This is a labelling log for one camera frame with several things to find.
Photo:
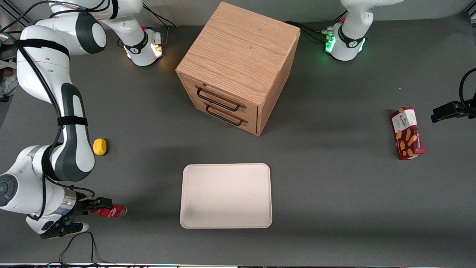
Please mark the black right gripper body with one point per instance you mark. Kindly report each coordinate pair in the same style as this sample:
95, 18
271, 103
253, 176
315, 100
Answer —
81, 208

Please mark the red coke bottle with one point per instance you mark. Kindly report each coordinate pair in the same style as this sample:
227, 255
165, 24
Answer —
116, 211

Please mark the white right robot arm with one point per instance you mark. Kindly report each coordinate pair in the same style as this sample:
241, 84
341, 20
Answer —
44, 74

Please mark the yellow lemon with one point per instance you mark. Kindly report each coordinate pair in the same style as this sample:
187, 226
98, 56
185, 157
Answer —
100, 147

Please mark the red cookie box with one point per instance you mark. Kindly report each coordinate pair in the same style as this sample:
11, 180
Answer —
407, 134

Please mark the beige rectangular tray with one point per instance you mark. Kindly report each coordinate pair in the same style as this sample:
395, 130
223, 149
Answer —
230, 193

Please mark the wooden drawer cabinet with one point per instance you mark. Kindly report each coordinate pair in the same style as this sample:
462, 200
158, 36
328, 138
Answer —
241, 48

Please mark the wooden drawer front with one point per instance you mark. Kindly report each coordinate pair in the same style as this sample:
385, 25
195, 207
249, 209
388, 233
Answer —
223, 97
251, 126

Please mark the dark grey table mat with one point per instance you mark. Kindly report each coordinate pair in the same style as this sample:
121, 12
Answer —
334, 208

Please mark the black frame strut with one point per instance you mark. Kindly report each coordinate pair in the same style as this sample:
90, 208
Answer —
472, 15

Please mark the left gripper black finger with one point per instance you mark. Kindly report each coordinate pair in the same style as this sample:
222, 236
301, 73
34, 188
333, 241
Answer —
446, 108
444, 116

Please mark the white sneaker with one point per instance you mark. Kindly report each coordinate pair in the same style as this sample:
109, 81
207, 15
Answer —
8, 86

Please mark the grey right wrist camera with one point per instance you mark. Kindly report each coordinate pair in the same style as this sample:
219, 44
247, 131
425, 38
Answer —
65, 230

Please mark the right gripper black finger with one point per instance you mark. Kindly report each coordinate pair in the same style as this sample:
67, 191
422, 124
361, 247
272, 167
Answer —
83, 218
101, 203

